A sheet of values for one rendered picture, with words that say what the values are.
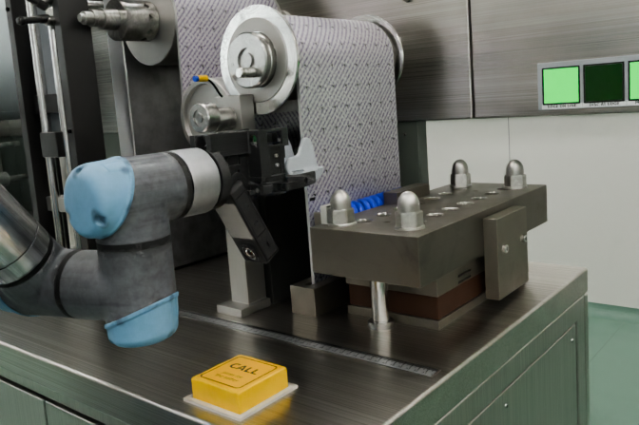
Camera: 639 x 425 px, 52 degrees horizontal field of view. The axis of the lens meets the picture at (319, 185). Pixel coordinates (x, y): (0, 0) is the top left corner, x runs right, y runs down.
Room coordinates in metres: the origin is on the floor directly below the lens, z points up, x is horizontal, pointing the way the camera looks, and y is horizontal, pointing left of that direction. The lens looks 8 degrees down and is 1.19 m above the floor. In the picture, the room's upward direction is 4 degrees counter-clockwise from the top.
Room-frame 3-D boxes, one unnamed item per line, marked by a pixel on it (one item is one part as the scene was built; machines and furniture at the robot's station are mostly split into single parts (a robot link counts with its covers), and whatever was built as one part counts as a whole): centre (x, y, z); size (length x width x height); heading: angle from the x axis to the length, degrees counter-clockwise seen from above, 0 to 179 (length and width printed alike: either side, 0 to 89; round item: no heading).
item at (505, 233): (0.87, -0.25, 0.96); 0.10 x 0.03 x 0.11; 140
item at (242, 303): (0.90, 0.12, 1.05); 0.06 x 0.05 x 0.31; 140
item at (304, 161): (0.85, 0.01, 1.11); 0.09 x 0.03 x 0.06; 139
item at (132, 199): (0.66, 0.20, 1.11); 0.11 x 0.08 x 0.09; 140
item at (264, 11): (0.91, 0.07, 1.25); 0.15 x 0.01 x 0.15; 50
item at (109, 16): (1.01, 0.31, 1.33); 0.06 x 0.03 x 0.03; 140
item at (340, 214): (0.82, -0.03, 1.05); 0.04 x 0.04 x 0.04
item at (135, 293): (0.67, 0.21, 1.01); 0.11 x 0.08 x 0.11; 68
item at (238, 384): (0.63, 0.10, 0.91); 0.07 x 0.07 x 0.02; 50
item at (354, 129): (0.97, -0.06, 1.11); 0.23 x 0.01 x 0.18; 140
